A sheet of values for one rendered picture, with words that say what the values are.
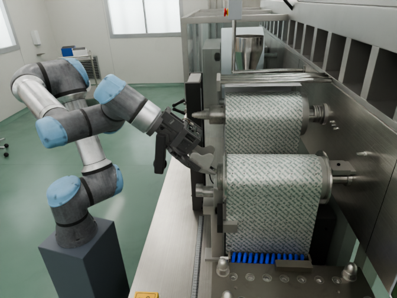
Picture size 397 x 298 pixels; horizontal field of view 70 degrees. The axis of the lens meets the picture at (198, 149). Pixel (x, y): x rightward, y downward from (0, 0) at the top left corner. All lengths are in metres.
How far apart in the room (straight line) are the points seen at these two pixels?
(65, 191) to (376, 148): 0.92
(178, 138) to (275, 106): 0.36
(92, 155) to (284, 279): 0.75
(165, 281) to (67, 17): 6.33
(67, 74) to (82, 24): 5.71
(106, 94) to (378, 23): 0.63
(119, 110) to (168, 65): 5.70
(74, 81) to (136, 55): 5.42
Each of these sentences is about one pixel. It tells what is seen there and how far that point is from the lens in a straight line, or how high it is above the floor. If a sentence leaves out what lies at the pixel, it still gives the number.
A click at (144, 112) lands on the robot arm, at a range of 0.69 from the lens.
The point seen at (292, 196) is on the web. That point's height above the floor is 1.23.
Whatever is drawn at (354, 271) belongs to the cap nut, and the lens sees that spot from 0.87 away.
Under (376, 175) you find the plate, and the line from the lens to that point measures 0.74.
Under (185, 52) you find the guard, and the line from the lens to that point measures 1.65.
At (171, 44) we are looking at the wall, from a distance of 6.30.
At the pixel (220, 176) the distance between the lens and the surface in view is 0.75.
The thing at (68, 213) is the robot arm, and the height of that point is 1.04.
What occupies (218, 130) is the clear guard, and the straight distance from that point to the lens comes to 1.79.
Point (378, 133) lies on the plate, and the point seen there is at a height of 1.41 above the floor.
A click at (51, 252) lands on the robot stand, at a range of 1.22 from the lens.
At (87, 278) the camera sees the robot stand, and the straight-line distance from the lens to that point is 1.21.
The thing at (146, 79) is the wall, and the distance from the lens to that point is 6.55.
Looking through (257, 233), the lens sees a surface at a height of 1.10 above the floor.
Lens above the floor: 1.69
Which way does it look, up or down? 28 degrees down
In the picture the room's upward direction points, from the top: 2 degrees counter-clockwise
